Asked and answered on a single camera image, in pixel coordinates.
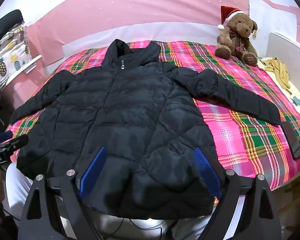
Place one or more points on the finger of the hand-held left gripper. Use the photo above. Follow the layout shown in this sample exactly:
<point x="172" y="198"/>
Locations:
<point x="17" y="142"/>
<point x="3" y="136"/>

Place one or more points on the brown teddy bear santa hat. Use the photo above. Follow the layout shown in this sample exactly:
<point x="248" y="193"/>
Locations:
<point x="237" y="33"/>

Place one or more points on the black puffer jacket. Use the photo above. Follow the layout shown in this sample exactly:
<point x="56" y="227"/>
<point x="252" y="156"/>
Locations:
<point x="130" y="105"/>

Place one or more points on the yellow crumpled cloth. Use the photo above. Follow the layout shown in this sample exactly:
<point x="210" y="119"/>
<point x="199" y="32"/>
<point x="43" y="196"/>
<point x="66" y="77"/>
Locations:
<point x="280" y="71"/>

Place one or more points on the pink plaid blanket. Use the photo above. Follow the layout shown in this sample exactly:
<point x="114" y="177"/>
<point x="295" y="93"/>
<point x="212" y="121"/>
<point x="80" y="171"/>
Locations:
<point x="242" y="135"/>

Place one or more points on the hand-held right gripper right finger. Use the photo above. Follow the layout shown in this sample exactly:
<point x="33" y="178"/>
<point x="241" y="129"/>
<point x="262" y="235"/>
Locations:
<point x="206" y="172"/>

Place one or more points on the cream printed bedsheet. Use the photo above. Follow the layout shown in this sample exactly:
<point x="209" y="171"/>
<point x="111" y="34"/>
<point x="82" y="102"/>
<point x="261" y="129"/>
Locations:
<point x="298" y="100"/>

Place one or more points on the pineapple print cloth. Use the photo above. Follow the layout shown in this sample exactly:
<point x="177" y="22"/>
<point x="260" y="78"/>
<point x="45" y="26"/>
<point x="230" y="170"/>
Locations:
<point x="7" y="55"/>

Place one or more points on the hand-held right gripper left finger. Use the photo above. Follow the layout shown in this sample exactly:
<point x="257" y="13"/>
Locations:
<point x="92" y="172"/>

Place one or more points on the white headboard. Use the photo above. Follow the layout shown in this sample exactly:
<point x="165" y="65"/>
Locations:
<point x="288" y="52"/>

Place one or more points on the white rod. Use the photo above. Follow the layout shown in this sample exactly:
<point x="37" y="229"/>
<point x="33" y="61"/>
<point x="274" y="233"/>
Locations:
<point x="33" y="63"/>

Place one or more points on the black cushion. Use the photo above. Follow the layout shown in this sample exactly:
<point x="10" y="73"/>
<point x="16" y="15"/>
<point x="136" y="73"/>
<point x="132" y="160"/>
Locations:
<point x="5" y="26"/>

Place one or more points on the black smartphone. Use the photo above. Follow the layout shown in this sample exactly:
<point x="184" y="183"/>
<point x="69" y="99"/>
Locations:
<point x="292" y="140"/>

